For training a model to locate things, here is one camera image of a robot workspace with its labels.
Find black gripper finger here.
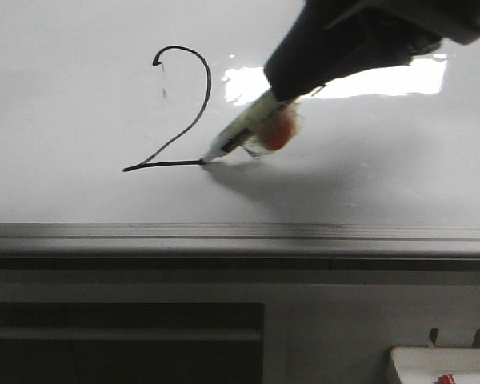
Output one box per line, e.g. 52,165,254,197
263,1,442,102

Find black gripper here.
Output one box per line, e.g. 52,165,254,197
399,1,480,45

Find white black-tipped whiteboard marker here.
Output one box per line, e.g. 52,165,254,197
200,90,297,164

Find white plastic tray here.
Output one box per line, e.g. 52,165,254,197
387,347,480,383

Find white whiteboard with grey frame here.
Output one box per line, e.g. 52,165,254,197
0,1,480,258

